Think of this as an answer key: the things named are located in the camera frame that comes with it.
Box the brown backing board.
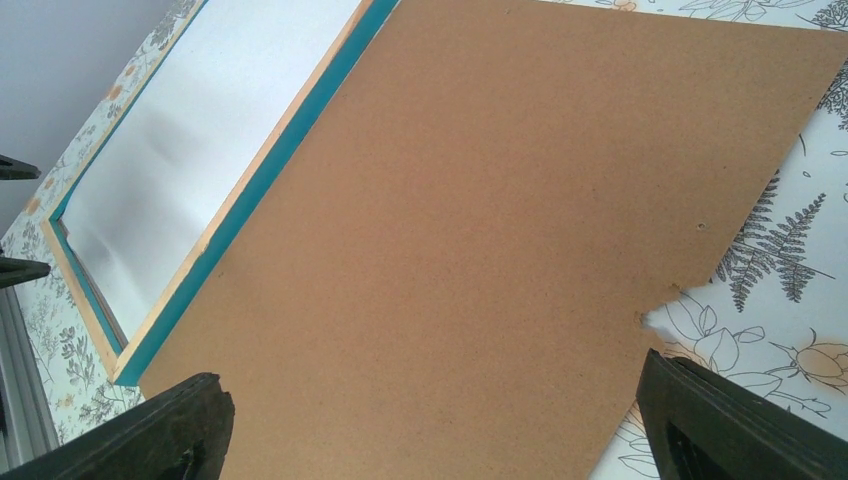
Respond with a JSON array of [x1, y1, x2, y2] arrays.
[[141, 1, 847, 479]]

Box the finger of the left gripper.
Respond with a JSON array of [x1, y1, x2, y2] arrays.
[[0, 155, 41, 181], [0, 257, 51, 289]]

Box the sunflower photo print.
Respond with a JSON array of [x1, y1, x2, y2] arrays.
[[60, 0, 356, 344]]

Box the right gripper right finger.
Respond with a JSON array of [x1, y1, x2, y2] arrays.
[[636, 349, 847, 480]]

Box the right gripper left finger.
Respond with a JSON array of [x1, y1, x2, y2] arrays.
[[1, 372, 235, 480]]

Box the teal wooden picture frame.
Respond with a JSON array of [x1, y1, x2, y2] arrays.
[[40, 0, 402, 388]]

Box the aluminium rail base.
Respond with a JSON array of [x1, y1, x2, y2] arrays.
[[1, 287, 59, 473]]

